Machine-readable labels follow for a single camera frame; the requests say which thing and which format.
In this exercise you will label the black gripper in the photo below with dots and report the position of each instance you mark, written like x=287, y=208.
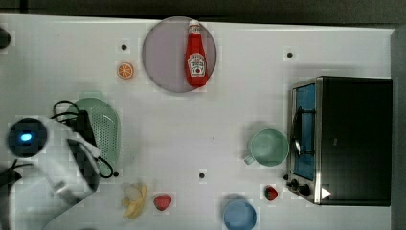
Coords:
x=82, y=126

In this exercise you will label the mint green plastic strainer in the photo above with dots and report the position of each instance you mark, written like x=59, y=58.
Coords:
x=105, y=123

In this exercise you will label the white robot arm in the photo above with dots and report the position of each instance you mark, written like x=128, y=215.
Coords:
x=59, y=170

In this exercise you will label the orange slice toy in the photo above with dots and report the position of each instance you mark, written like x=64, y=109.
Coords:
x=125, y=70

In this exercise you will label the peeled banana toy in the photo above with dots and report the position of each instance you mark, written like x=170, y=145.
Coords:
x=135, y=200

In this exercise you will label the round lilac plate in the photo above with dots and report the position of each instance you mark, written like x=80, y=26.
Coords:
x=163, y=54

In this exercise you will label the red strawberry toy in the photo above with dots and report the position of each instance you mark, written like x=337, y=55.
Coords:
x=162, y=202

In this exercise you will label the red ketchup bottle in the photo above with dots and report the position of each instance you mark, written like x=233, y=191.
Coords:
x=195, y=57

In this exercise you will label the light blue cup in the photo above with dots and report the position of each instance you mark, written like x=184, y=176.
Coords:
x=239, y=215

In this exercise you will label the mint green mug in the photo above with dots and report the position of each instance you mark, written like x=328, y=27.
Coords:
x=268, y=147

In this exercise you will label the small red green toy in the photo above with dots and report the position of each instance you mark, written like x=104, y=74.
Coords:
x=270, y=193

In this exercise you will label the black silver toaster oven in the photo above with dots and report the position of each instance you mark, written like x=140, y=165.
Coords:
x=340, y=141

